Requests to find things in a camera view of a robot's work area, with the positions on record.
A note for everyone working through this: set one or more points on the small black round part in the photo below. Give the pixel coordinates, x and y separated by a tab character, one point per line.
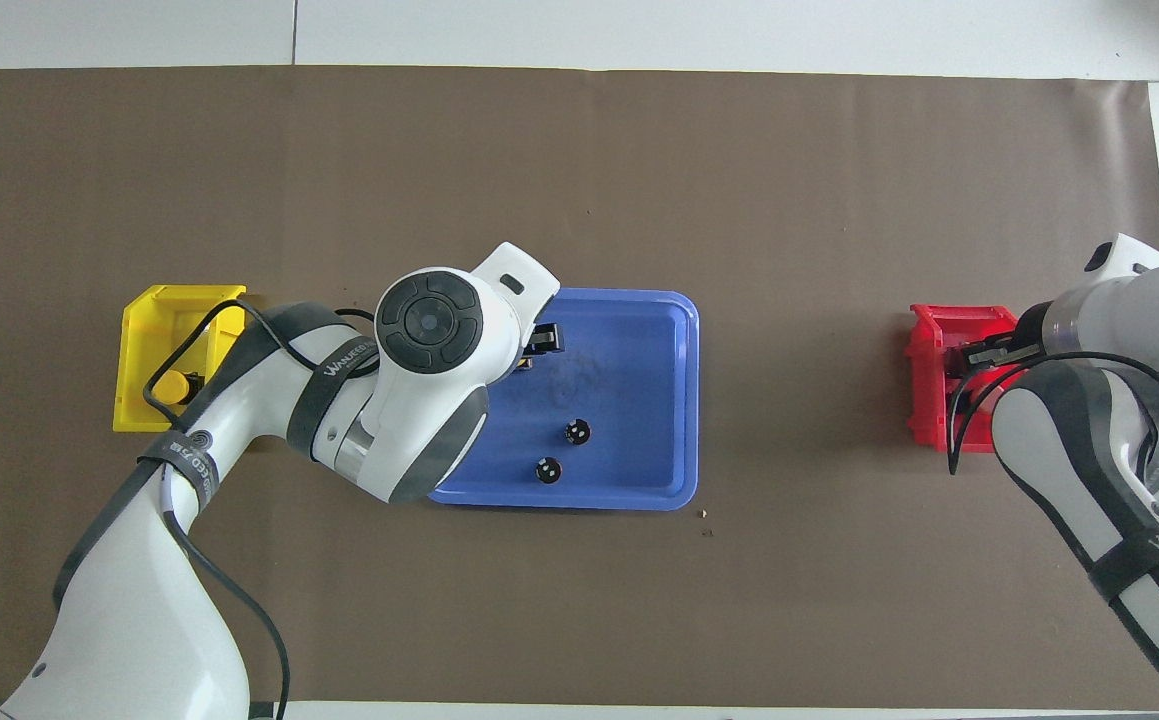
548	470
578	432

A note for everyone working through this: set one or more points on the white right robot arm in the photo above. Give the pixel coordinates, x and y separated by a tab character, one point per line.
1119	450

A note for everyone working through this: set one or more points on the brown paper table mat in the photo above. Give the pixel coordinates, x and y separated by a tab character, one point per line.
579	150

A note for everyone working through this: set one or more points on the yellow push button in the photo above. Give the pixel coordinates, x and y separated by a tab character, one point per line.
171	385
524	362

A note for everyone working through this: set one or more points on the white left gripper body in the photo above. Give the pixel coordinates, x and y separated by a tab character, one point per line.
514	270

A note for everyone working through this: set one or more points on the red plastic storage bin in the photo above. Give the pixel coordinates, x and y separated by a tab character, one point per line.
934	400

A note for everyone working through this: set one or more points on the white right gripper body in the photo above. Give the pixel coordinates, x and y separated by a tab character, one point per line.
1124	252

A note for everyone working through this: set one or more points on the blue plastic tray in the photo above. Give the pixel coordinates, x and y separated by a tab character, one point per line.
629	400

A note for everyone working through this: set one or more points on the yellow plastic storage bin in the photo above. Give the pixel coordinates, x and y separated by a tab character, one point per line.
139	340

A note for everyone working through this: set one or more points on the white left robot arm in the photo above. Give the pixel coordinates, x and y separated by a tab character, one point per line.
139	610

